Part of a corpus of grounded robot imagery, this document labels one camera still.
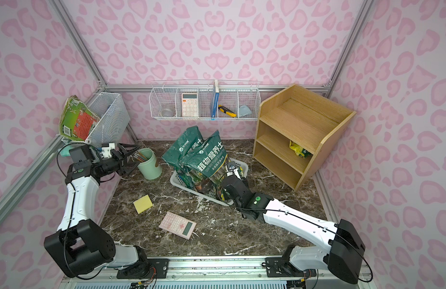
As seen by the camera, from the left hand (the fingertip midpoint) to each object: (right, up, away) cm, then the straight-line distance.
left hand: (136, 151), depth 76 cm
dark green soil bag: (+15, -2, +2) cm, 15 cm away
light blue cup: (+47, +23, +24) cm, 58 cm away
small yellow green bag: (+73, +1, +12) cm, 74 cm away
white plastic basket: (+29, -22, +19) cm, 41 cm away
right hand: (+39, -12, +1) cm, 41 cm away
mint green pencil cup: (-3, -9, +18) cm, 20 cm away
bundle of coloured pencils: (-6, -3, +17) cm, 18 cm away
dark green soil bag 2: (+29, -5, +5) cm, 30 cm away
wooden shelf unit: (+69, +13, +8) cm, 70 cm away
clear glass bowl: (+7, +21, +20) cm, 30 cm away
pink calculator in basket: (+19, +24, +18) cm, 35 cm away
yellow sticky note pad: (-6, -27, +17) cm, 32 cm away
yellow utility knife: (+38, +22, +22) cm, 49 cm away
